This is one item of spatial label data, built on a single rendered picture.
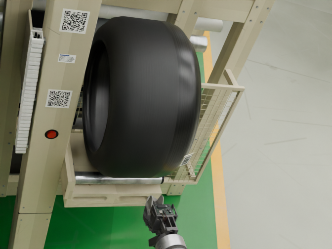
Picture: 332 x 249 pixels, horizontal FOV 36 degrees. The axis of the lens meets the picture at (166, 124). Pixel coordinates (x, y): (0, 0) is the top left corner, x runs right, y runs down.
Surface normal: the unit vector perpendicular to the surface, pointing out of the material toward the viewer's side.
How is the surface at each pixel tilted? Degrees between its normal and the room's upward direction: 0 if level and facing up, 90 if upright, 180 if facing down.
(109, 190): 0
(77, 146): 0
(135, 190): 0
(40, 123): 90
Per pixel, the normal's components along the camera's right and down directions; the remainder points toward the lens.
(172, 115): 0.35, 0.22
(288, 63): 0.29, -0.72
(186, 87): 0.37, -0.11
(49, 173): 0.24, 0.69
